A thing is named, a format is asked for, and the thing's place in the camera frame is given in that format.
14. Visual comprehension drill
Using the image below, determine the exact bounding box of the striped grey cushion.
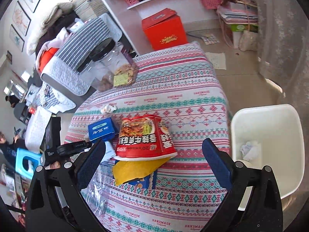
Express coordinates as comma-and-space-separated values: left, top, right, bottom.
55, 18, 111, 69

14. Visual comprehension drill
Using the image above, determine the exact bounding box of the grey sofa with quilt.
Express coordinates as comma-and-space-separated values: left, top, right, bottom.
26, 2, 124, 114

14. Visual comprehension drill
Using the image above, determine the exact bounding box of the red instant noodle cup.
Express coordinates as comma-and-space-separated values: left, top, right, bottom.
115, 115, 177, 161

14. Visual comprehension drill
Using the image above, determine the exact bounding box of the light blue plastic stool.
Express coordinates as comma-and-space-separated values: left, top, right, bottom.
15, 148, 41, 180

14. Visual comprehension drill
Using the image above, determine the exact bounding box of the white lace curtain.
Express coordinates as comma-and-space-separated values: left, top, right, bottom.
257, 0, 308, 118

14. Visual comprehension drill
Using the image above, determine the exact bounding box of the stack of papers and books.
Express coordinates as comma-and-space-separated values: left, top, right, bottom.
217, 0, 259, 52

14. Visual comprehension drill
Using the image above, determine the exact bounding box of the plastic jar with yellow label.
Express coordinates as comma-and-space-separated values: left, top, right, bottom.
89, 38, 138, 87

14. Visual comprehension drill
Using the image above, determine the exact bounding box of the dark blue cardboard box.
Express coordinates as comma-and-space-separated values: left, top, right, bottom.
88, 117, 119, 141

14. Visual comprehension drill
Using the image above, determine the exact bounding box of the white trash bin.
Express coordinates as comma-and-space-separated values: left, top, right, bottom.
230, 104, 305, 199

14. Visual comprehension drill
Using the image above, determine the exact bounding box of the patterned striped tablecloth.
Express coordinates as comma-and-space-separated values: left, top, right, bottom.
65, 42, 230, 231

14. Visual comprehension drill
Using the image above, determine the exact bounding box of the light blue carton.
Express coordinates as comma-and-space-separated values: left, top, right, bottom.
96, 140, 116, 162

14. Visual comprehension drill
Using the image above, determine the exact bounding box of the red cardboard box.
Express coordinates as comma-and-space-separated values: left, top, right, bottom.
141, 8, 188, 51

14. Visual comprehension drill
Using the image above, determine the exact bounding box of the yellow snack bag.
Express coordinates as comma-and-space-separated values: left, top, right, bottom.
112, 157, 171, 186

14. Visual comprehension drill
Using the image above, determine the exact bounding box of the white tissue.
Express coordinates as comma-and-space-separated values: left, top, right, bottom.
100, 104, 117, 114

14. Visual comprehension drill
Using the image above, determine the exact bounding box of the plastic jar with dark snacks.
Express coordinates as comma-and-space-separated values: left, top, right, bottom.
76, 57, 114, 92

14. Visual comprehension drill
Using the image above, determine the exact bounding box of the paper sheet on floor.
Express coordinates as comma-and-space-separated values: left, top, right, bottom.
205, 52, 226, 70

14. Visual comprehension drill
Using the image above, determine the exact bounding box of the pink plastic basket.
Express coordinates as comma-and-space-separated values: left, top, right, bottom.
201, 0, 223, 9

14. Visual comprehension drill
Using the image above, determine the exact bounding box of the clear plastic bottle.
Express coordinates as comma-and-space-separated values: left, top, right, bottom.
81, 159, 115, 222

